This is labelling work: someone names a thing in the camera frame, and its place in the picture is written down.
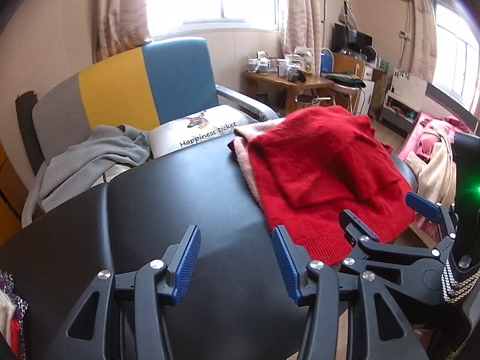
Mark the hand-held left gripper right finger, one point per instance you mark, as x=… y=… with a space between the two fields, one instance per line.
x=287 y=266

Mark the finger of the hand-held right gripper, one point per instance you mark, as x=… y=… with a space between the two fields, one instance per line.
x=423 y=203
x=354 y=225

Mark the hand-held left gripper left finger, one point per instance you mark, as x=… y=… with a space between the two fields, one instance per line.
x=185 y=266

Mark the red knitted sweater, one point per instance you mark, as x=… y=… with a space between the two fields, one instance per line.
x=318 y=165

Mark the pile of clothes on bed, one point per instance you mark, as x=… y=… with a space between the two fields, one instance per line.
x=427 y=135

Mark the beige garment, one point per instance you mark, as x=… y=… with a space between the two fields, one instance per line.
x=437 y=168

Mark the dark wooden headboard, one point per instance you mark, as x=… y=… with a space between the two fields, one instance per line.
x=450 y=103

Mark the white shelf unit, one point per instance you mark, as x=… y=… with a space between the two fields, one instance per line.
x=399 y=97

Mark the pink knitted sweater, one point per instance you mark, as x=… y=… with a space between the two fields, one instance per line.
x=243 y=150

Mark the wooden cabinet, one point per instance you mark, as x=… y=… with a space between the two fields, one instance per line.
x=371 y=78

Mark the white deer print cushion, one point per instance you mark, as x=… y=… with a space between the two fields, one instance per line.
x=195 y=131

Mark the dark green cloth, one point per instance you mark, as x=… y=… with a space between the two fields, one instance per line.
x=345 y=79

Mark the grey garment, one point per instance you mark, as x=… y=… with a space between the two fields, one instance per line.
x=86 y=153

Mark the small side window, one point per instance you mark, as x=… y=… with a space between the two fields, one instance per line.
x=455 y=56

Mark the wooden desk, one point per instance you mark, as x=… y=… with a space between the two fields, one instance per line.
x=277 y=82

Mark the pink patterned curtain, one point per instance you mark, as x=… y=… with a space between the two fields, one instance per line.
x=120 y=11
x=302 y=7
x=422 y=26

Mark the purple patterned cloth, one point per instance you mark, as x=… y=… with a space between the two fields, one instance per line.
x=9 y=285

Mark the black monitor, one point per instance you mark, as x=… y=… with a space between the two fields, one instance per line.
x=350 y=37

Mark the folded red garment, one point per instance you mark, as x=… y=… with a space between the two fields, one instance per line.
x=15 y=335

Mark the grey yellow blue armchair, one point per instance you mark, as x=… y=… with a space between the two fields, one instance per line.
x=176 y=75

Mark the wooden wardrobe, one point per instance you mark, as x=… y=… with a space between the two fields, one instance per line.
x=9 y=187

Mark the black panel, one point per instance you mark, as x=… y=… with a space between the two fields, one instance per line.
x=24 y=127

